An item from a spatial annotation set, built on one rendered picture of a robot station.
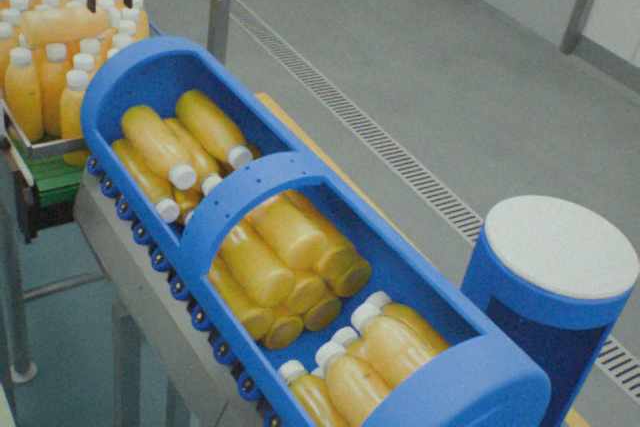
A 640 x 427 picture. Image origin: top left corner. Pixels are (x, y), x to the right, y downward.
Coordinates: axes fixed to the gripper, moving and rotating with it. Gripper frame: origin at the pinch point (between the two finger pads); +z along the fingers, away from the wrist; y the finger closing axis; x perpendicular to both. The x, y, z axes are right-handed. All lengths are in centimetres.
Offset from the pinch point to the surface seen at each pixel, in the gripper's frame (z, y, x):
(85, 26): 11.9, -0.5, 11.9
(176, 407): 101, 8, -21
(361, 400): 13, -6, -91
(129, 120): 13.3, -5.7, -22.8
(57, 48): 15.7, -6.7, 11.3
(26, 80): 20.5, -14.0, 9.0
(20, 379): 124, -19, 23
